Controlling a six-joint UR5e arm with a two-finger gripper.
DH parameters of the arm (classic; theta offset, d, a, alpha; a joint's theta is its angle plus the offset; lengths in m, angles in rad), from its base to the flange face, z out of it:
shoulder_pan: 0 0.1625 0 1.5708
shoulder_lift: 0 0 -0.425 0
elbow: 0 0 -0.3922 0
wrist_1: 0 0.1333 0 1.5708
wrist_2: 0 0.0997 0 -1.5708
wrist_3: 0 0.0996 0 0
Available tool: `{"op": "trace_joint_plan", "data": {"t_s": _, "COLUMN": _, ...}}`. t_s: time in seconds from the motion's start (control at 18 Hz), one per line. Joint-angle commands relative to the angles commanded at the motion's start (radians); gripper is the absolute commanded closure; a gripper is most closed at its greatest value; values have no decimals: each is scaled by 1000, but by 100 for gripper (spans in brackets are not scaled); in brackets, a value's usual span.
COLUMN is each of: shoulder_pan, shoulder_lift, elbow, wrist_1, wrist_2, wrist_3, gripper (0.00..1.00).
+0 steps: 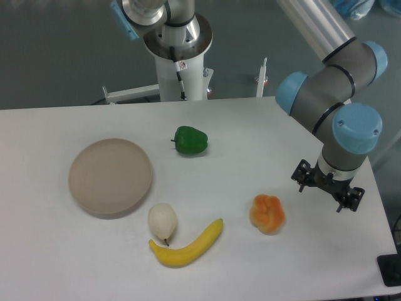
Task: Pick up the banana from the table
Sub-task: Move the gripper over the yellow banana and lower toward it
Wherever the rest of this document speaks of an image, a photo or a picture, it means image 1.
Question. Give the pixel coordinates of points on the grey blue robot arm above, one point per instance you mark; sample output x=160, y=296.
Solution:
x=320, y=103

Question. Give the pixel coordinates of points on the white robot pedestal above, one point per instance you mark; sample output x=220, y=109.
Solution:
x=179, y=59

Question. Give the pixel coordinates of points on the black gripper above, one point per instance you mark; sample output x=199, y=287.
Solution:
x=347, y=197

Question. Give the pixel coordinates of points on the beige round plate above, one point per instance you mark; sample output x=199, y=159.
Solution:
x=110, y=178

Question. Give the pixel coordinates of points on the yellow banana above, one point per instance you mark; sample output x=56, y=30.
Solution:
x=177, y=258

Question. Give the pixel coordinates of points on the white pear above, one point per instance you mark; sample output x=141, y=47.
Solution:
x=162, y=221

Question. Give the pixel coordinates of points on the black device at edge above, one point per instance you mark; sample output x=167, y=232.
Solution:
x=389, y=266

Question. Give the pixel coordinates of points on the white right support bracket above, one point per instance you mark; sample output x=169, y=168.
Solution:
x=262, y=78

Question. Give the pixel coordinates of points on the green bell pepper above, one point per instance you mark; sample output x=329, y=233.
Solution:
x=189, y=141

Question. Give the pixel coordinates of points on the white support bracket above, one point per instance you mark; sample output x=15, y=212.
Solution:
x=262, y=78
x=130, y=94

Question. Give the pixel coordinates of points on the blue plastic bag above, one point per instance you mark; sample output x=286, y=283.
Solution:
x=353, y=9

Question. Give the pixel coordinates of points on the white left support bracket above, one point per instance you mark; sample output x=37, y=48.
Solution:
x=130, y=94

